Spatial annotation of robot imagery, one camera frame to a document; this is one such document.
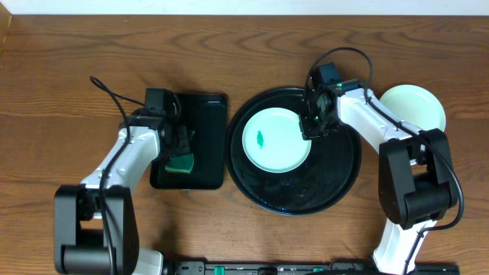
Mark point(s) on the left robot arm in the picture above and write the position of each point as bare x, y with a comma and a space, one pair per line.
95, 229

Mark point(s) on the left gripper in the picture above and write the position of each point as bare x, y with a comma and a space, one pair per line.
182, 142

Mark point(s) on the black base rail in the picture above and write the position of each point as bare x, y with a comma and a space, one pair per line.
223, 268

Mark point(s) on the mint green plate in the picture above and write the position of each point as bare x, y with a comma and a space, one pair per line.
272, 140
416, 105

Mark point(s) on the green sponge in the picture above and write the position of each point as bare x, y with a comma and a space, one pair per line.
181, 156

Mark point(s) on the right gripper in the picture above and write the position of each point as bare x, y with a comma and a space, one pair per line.
307, 130

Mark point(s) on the black rectangular tray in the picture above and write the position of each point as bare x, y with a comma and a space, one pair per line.
206, 114

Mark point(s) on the round black tray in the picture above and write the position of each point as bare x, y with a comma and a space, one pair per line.
326, 175

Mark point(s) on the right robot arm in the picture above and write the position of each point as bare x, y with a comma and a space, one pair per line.
418, 188

